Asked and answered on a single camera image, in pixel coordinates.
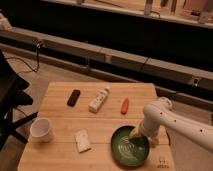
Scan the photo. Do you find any white milk carton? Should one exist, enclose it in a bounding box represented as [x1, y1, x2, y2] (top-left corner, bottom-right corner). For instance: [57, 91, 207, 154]
[89, 87, 110, 113]

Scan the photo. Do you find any black rectangular bar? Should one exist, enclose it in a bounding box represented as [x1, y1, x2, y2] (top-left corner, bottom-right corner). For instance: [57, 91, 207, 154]
[67, 89, 80, 107]

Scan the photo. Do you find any white paper cup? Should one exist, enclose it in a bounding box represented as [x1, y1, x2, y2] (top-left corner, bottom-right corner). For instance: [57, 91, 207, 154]
[30, 118, 53, 142]

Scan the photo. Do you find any green ceramic bowl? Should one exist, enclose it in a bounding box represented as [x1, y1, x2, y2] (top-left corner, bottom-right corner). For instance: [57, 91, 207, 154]
[110, 125, 150, 167]

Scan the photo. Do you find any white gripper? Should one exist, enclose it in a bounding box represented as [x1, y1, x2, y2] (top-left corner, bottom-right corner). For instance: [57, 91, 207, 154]
[129, 121, 160, 146]

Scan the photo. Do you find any black cable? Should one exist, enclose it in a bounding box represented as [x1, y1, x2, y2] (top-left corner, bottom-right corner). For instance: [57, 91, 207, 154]
[4, 39, 45, 75]

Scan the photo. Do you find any black office chair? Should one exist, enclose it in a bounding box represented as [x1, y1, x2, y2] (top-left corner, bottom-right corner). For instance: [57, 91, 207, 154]
[0, 50, 37, 151]

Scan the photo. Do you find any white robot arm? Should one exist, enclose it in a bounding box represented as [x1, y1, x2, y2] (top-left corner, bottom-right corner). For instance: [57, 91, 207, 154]
[129, 97, 213, 153]

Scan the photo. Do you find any orange carrot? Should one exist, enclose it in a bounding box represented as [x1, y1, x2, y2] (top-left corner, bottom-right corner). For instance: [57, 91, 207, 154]
[121, 98, 129, 115]

